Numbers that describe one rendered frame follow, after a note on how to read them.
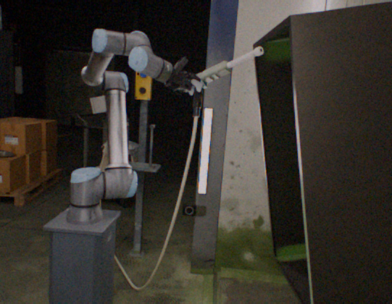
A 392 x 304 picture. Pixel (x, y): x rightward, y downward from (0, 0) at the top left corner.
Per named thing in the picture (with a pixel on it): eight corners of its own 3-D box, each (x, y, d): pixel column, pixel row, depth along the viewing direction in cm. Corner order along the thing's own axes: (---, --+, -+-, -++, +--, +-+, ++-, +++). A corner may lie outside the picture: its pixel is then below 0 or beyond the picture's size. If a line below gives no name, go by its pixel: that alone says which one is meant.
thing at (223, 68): (176, 120, 156) (180, 78, 162) (183, 123, 159) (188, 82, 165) (255, 93, 120) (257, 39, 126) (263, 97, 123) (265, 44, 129)
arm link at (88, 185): (69, 197, 179) (69, 166, 176) (101, 195, 186) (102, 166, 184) (71, 206, 165) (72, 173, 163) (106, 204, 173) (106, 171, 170)
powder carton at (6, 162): (1, 182, 394) (0, 153, 388) (25, 183, 396) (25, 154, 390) (-18, 191, 356) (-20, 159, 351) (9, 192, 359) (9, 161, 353)
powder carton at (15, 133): (19, 148, 427) (19, 120, 421) (41, 149, 426) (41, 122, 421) (1, 153, 389) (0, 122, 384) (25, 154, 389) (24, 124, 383)
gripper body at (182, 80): (182, 95, 149) (161, 86, 142) (183, 79, 152) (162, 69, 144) (193, 90, 144) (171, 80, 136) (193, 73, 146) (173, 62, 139)
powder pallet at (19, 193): (5, 175, 475) (4, 166, 472) (61, 178, 480) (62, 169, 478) (-53, 202, 356) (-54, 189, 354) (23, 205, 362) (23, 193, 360)
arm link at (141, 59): (136, 40, 131) (141, 53, 124) (161, 53, 138) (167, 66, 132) (124, 58, 135) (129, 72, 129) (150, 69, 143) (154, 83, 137)
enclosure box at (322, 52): (333, 249, 189) (319, 35, 169) (403, 319, 129) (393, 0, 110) (273, 257, 188) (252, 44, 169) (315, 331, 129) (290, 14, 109)
